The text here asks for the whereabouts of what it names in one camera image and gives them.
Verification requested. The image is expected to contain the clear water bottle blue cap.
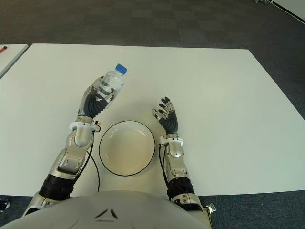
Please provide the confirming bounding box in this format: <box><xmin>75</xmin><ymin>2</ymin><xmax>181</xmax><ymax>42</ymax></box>
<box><xmin>95</xmin><ymin>63</ymin><xmax>128</xmax><ymax>110</ymax></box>

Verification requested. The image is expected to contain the white table corner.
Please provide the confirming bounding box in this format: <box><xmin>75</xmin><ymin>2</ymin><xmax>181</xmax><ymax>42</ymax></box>
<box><xmin>271</xmin><ymin>0</ymin><xmax>305</xmax><ymax>25</ymax></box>

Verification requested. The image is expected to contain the black caster wheel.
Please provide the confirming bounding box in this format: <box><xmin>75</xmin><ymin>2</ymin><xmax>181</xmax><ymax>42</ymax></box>
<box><xmin>0</xmin><ymin>198</ymin><xmax>11</xmax><ymax>213</ymax></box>

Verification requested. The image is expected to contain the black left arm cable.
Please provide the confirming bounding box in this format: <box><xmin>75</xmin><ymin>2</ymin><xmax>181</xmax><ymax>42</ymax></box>
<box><xmin>86</xmin><ymin>147</ymin><xmax>101</xmax><ymax>193</ymax></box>

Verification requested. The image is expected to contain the white side table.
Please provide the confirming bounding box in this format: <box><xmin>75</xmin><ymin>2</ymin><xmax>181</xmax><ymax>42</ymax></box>
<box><xmin>0</xmin><ymin>44</ymin><xmax>30</xmax><ymax>80</ymax></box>

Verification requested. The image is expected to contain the grey robot torso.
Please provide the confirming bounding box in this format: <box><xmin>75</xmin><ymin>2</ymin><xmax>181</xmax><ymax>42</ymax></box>
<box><xmin>0</xmin><ymin>190</ymin><xmax>213</xmax><ymax>229</ymax></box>

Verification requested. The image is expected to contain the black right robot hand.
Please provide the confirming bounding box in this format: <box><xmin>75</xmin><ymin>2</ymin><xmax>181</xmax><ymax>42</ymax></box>
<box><xmin>152</xmin><ymin>96</ymin><xmax>179</xmax><ymax>135</ymax></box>

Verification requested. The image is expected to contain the white plate black rim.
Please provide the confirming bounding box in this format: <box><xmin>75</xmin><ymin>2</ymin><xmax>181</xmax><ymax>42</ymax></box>
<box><xmin>98</xmin><ymin>120</ymin><xmax>157</xmax><ymax>177</ymax></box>

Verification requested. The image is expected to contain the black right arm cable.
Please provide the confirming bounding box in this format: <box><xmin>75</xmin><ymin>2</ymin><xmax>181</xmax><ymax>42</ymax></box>
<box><xmin>159</xmin><ymin>144</ymin><xmax>173</xmax><ymax>201</ymax></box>

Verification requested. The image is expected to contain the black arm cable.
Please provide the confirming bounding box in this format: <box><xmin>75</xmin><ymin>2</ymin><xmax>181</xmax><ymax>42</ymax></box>
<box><xmin>159</xmin><ymin>144</ymin><xmax>173</xmax><ymax>201</ymax></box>
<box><xmin>86</xmin><ymin>147</ymin><xmax>101</xmax><ymax>193</ymax></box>

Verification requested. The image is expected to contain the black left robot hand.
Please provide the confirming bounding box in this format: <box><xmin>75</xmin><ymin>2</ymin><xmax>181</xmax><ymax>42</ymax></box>
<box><xmin>77</xmin><ymin>76</ymin><xmax>120</xmax><ymax>119</ymax></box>

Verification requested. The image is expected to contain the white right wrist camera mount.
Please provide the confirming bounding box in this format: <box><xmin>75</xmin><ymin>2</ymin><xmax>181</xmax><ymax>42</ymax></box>
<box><xmin>160</xmin><ymin>135</ymin><xmax>185</xmax><ymax>146</ymax></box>

